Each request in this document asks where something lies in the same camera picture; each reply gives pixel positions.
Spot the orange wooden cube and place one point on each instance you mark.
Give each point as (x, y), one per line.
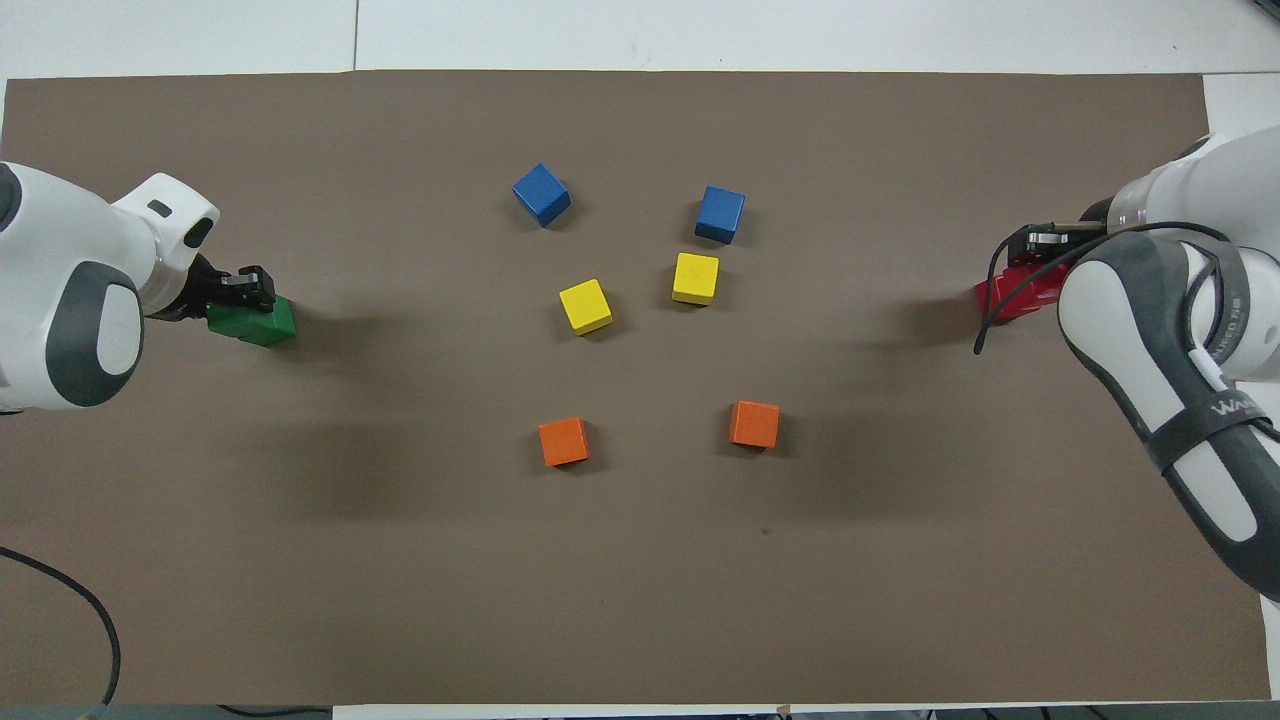
(754, 424)
(563, 441)

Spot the brown table mat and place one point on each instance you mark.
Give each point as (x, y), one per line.
(640, 580)

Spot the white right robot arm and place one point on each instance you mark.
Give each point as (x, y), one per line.
(1120, 300)

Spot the yellow wooden cube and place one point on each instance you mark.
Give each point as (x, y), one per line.
(695, 278)
(585, 306)

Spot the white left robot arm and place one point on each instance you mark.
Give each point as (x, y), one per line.
(50, 260)

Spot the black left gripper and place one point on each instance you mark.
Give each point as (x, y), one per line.
(250, 292)

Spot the blue wooden cube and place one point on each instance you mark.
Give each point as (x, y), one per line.
(541, 194)
(720, 214)

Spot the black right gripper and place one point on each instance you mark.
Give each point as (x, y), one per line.
(1060, 248)

